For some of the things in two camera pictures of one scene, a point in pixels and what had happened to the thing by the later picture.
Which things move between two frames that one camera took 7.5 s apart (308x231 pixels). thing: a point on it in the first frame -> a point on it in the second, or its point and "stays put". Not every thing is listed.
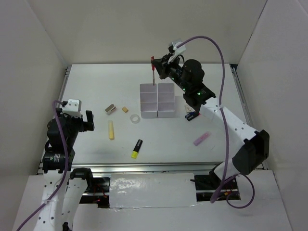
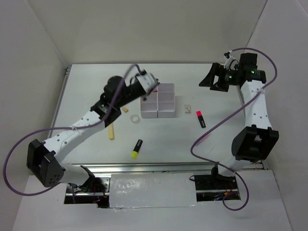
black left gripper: x=85 y=125 -> x=136 y=81
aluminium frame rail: x=145 y=167 stays put
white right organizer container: x=166 y=100 stays put
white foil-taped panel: x=152 y=190 stays put
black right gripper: x=163 y=64 -> x=215 y=69
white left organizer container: x=148 y=106 stays put
